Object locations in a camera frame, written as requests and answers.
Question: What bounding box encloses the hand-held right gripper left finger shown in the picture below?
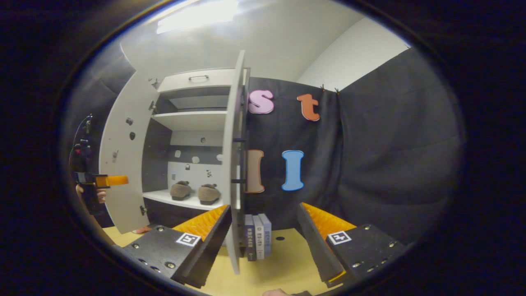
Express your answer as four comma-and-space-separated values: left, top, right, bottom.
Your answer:
113, 204, 232, 288

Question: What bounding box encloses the black backdrop cloth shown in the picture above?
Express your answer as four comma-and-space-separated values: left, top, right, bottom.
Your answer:
62, 49, 136, 229
247, 47, 467, 247

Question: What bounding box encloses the dark grey book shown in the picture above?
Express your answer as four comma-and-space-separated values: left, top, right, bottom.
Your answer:
245, 214, 257, 261

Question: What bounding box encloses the black cable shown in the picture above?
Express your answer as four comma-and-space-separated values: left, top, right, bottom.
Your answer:
69, 116, 92, 163

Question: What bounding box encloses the blue grey book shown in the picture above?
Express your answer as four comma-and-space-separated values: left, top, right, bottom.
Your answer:
258, 213, 272, 257

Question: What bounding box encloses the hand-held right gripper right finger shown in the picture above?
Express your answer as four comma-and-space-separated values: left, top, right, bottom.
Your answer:
297, 202, 409, 288

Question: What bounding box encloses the ceiling light panel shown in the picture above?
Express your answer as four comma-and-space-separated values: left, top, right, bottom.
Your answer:
156, 0, 239, 34

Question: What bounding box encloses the white shoe cabinet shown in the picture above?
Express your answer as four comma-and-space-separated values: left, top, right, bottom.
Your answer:
142, 68, 247, 231

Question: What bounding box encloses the light grey book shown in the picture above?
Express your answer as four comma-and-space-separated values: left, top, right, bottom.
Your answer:
252, 215, 265, 259

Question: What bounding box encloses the black door handle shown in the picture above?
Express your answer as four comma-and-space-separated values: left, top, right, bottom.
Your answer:
231, 131, 250, 190

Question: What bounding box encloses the white cabinet door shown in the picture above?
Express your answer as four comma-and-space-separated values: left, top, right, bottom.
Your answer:
222, 50, 251, 275
99, 70, 161, 235

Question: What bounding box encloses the brown fuzzy shoe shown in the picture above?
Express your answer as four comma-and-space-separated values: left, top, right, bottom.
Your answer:
198, 184, 221, 205
170, 181, 192, 201

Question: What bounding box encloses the white cabinet drawer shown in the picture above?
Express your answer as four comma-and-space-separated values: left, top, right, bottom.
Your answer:
158, 69, 237, 93

